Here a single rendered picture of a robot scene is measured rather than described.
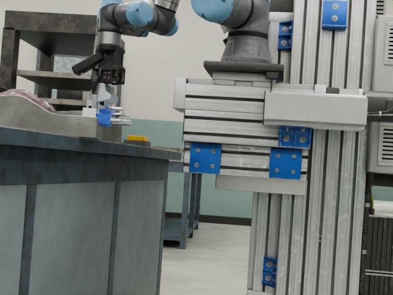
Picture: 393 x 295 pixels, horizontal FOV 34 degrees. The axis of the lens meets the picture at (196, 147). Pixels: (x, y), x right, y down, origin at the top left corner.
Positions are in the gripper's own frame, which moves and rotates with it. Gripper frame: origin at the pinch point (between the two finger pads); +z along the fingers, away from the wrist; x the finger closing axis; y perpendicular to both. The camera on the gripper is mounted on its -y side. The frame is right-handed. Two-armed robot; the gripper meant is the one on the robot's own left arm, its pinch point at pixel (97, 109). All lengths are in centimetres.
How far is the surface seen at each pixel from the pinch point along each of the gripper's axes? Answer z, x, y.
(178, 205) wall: 70, 635, -123
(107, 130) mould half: 6.6, 4.4, 2.2
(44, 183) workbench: 23.2, -43.5, 4.2
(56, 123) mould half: 7.6, -37.7, 3.4
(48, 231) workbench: 36, -38, 4
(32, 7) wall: -180, 603, -337
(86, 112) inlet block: 3.6, -30.1, 8.6
